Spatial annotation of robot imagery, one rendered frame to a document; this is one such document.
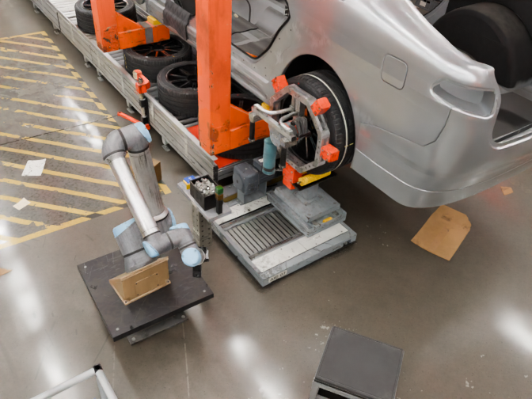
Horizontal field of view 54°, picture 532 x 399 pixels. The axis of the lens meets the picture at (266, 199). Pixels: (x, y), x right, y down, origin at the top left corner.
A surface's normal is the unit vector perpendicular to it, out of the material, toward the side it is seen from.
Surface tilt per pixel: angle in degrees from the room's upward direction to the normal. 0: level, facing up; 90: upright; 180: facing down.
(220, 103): 90
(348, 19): 80
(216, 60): 90
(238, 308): 0
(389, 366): 0
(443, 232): 2
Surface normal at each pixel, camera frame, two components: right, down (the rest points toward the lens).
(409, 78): -0.82, 0.33
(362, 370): 0.06, -0.77
